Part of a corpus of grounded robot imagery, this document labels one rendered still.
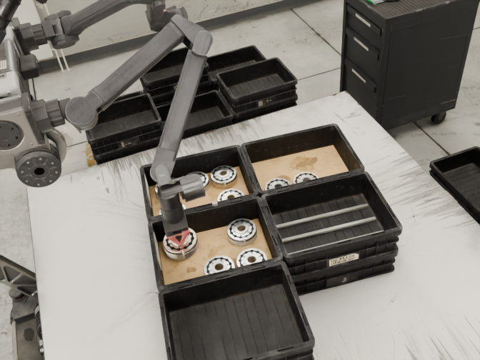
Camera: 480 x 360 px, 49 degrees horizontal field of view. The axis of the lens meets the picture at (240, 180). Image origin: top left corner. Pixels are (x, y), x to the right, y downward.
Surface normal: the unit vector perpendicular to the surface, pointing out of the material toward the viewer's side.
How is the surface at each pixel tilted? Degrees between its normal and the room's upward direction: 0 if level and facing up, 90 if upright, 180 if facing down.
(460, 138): 0
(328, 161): 0
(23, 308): 0
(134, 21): 90
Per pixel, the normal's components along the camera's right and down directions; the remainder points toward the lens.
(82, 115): 0.20, -0.04
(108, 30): 0.35, 0.62
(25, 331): -0.09, -0.73
